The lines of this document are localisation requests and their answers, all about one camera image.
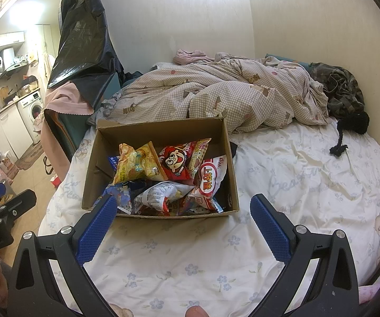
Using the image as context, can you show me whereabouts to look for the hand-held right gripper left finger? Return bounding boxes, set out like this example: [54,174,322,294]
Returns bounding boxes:
[7,194,118,317]

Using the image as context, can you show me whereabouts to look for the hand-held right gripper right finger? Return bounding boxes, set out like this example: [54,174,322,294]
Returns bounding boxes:
[250,194,365,317]

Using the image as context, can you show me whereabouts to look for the blue white snack packet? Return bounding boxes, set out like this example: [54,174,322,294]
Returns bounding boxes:
[102,181,134,213]

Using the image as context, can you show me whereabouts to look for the silver white snack packet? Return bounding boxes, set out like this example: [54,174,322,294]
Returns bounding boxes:
[134,181,194,217]

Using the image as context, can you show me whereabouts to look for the yellow cartoon snack packet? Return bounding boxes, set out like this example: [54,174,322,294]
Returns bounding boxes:
[113,141,168,185]

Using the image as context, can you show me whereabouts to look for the white red bar wrapper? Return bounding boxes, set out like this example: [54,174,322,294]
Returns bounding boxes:
[187,188,224,213]

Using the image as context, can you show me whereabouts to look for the large white red-blue snack packet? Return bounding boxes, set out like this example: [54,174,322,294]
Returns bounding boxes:
[195,155,227,202]

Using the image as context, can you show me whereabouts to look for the red cartoon face snack packet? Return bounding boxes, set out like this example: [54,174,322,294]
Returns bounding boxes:
[159,142,204,181]

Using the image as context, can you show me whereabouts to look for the yellow purple bear snack packet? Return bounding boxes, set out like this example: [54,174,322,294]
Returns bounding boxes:
[185,138,212,172]

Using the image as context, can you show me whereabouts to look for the brown cardboard box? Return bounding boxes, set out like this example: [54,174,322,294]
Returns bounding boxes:
[82,116,240,218]

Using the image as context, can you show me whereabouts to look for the person's right hand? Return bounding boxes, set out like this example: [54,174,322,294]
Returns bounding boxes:
[185,305,208,317]

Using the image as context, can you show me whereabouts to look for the pink bear shopping bag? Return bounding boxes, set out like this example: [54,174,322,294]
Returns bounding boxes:
[0,157,19,180]

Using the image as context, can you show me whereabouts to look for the patterned floor mat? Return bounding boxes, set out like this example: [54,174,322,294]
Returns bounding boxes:
[15,143,45,170]

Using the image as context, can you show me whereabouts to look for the white floral bed sheet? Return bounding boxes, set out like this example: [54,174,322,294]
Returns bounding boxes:
[38,119,380,317]

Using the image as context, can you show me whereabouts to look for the white base cabinet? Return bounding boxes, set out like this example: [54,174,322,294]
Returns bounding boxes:
[0,106,29,159]

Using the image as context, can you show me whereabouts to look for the dark teal chair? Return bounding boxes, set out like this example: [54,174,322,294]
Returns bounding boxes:
[45,73,121,159]

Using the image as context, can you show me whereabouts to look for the white washing machine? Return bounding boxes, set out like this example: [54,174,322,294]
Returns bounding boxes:
[17,90,44,144]

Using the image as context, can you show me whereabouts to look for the pink printed cloth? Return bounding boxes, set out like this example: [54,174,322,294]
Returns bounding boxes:
[358,284,380,304]

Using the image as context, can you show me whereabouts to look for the black knit garment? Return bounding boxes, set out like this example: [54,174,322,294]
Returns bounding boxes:
[329,111,370,156]

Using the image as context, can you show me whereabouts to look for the steel range hood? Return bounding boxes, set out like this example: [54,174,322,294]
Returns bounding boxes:
[2,48,32,73]

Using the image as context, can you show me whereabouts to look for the checked bear print duvet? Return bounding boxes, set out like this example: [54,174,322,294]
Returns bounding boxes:
[88,53,331,134]

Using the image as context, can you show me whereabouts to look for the camouflage garment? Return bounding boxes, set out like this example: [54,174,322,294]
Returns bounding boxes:
[309,62,365,118]

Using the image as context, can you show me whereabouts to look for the tall white cabinet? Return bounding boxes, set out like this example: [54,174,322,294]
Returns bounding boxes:
[35,24,57,83]

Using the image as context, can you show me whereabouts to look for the teal pillow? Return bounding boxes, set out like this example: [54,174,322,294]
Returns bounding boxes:
[265,53,312,71]

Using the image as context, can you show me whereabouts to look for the black plastic bag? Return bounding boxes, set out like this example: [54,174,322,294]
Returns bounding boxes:
[46,0,125,90]

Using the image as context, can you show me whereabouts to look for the pink garment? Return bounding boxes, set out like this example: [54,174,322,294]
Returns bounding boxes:
[173,49,207,66]

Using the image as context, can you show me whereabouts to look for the black bag handles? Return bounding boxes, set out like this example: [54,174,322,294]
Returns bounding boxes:
[43,156,57,175]

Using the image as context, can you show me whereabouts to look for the white wall cabinet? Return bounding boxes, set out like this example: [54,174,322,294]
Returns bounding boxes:
[0,31,26,50]

